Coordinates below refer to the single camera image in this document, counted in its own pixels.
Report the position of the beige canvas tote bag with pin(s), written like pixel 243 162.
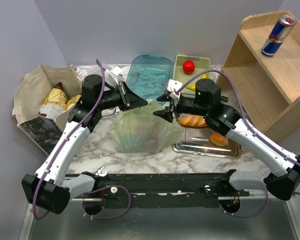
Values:
pixel 31 93

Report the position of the red bull can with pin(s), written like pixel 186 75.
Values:
pixel 278 34

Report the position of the metal tray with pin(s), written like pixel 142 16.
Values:
pixel 196 141

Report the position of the green plastic grocery bag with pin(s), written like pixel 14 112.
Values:
pixel 139 131

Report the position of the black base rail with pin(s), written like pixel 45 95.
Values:
pixel 163 190

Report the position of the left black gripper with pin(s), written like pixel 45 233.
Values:
pixel 129 99

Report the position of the yellow banana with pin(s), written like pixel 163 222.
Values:
pixel 193 87

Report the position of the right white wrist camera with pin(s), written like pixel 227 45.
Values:
pixel 171 87

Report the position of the bread loaf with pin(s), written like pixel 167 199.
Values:
pixel 192 121

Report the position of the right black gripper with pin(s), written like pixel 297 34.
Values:
pixel 165 115

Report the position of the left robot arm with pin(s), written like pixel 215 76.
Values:
pixel 47 188

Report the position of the red apple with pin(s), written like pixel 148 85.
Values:
pixel 188 67

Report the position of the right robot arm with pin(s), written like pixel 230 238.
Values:
pixel 283 174

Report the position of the glazed donut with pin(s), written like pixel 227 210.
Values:
pixel 218 140

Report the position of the teal transparent plastic container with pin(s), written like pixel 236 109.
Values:
pixel 148 76

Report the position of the clear plastic compartment box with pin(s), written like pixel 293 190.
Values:
pixel 106 69

